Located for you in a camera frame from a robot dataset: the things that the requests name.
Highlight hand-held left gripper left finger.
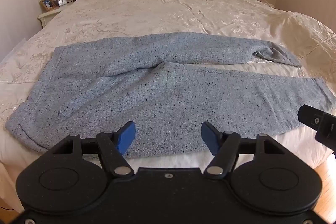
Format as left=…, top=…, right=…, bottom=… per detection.
left=51, top=121, right=136, bottom=178

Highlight grey speckled pants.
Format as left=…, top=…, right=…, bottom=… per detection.
left=5, top=31, right=336, bottom=159

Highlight cream embroidered bedspread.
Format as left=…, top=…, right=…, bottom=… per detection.
left=0, top=0, right=336, bottom=182

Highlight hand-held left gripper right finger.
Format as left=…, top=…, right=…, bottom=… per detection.
left=201, top=121, right=286, bottom=179

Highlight wooden photo frame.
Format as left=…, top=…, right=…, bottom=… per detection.
left=39, top=0, right=57, bottom=11

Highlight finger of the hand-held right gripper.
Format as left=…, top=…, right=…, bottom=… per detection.
left=298, top=105, right=336, bottom=153

